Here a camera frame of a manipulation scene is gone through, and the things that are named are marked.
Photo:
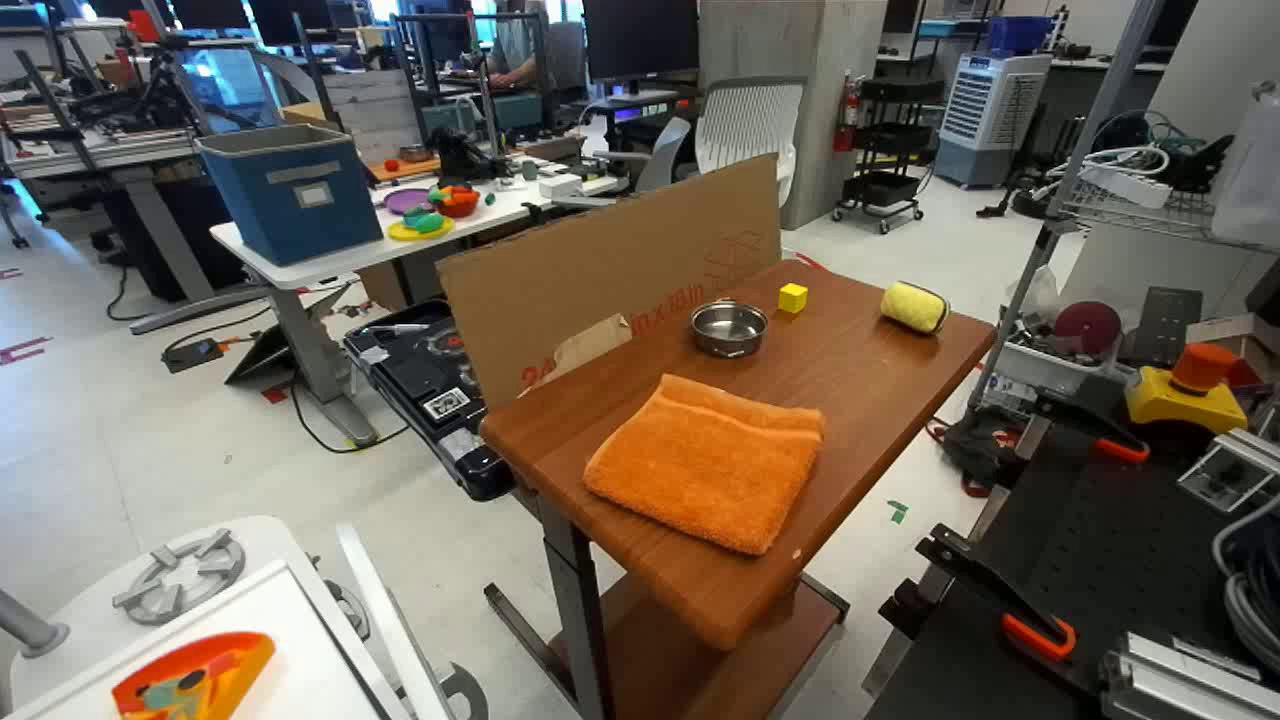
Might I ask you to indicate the yellow wooden block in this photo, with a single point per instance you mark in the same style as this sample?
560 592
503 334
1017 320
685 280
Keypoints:
792 298

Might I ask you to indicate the silver metal pot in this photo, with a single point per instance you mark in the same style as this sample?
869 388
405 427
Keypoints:
727 329

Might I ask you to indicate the brown cardboard panel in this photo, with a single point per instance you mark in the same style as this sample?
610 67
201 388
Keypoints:
602 280

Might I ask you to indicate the orange folded towel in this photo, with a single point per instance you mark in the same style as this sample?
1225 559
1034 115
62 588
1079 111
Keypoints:
707 462

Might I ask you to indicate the black printed floor board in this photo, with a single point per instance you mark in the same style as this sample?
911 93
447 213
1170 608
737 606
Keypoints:
427 383

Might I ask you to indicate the brown wooden table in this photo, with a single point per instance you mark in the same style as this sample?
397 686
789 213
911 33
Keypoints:
864 387

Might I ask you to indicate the red toy bowl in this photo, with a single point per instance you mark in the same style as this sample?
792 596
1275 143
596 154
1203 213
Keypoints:
462 203

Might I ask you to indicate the white office chair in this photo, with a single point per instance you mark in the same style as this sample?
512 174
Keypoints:
744 124

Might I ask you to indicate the green toy plate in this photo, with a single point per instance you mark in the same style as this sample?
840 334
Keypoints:
427 222

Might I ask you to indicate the yellow toy plate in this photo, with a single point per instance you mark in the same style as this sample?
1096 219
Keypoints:
405 235

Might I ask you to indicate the yellow quilted plush toy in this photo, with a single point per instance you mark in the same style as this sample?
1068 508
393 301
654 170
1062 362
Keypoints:
912 304

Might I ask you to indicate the purple toy plate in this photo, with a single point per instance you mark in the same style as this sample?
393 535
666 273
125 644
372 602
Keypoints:
405 203

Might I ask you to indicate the red fire extinguisher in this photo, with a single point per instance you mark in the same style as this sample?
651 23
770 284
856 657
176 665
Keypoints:
847 119

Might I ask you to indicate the black computer monitor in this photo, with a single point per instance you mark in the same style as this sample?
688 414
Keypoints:
643 37

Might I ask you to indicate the black rolling cart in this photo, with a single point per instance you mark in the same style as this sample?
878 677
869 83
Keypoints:
884 145

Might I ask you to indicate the white standing desk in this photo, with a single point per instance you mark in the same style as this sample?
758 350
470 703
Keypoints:
315 342

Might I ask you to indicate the blue storage bin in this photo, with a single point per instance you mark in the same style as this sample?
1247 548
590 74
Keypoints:
293 196

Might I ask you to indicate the white air cooler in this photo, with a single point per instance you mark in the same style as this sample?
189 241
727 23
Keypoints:
987 122

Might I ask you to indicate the dark red disc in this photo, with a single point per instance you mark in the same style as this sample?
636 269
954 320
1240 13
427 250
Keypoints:
1084 329

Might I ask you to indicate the black power box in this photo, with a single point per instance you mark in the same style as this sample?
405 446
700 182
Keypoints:
193 355

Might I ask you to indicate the white toy stove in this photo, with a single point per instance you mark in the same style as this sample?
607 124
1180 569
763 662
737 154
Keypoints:
264 627

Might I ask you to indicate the black breadboard bench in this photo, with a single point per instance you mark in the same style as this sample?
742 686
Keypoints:
1093 562

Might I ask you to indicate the yellow emergency stop button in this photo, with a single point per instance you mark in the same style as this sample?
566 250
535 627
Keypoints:
1187 388

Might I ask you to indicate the orange plastic toy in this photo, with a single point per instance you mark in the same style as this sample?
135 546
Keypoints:
193 677

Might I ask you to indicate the grey aluminium post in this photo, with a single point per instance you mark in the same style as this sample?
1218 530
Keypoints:
1066 203

